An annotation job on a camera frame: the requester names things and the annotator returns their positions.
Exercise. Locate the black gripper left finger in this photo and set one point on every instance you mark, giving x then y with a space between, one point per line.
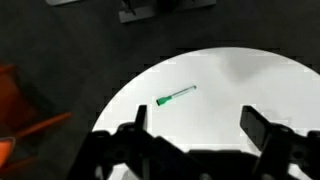
141 117

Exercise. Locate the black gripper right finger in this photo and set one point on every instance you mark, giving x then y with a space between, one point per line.
254 126

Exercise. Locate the green capped marker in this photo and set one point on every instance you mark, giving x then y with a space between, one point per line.
173 95

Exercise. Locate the grey metal floor plate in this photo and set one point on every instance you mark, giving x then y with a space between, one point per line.
61 1
136 14

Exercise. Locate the orange chair with wooden legs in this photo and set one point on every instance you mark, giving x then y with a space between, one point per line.
23 113

